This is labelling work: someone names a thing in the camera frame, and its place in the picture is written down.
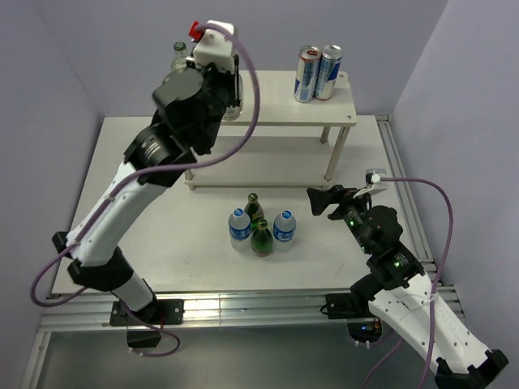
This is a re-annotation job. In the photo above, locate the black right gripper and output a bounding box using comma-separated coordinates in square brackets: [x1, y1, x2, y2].
[306, 183, 374, 253]

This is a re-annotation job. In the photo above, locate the clear Chang soda water bottle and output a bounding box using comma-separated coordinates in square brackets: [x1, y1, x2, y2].
[223, 70, 243, 121]
[170, 41, 188, 71]

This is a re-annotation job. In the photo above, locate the Pocari Sweat plastic bottle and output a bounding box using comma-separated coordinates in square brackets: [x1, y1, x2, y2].
[272, 210, 297, 252]
[228, 207, 251, 252]

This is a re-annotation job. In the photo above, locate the green glass Perrier bottle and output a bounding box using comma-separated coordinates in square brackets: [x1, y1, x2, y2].
[251, 219, 273, 257]
[244, 193, 264, 230]

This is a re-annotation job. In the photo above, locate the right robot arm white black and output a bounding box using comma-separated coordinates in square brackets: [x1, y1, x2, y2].
[307, 185, 508, 388]

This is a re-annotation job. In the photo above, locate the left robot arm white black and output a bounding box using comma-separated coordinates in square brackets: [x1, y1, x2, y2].
[53, 64, 238, 323]

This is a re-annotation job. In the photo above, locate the white two-tier wooden shelf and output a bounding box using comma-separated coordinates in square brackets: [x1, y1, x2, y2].
[184, 71, 358, 190]

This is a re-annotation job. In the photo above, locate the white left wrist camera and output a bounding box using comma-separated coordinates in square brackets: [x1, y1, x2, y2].
[189, 21, 234, 73]

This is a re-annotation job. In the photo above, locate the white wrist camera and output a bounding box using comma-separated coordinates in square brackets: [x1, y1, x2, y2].
[189, 21, 234, 73]
[353, 169, 388, 199]

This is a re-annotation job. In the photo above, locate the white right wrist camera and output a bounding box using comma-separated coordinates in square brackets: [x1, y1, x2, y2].
[353, 169, 388, 199]

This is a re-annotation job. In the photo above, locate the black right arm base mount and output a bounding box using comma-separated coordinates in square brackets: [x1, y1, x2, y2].
[320, 293, 383, 343]

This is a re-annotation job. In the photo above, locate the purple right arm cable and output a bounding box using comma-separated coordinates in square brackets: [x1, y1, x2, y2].
[362, 176, 454, 389]

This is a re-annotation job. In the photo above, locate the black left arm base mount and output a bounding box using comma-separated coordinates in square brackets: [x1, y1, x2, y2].
[109, 298, 184, 350]

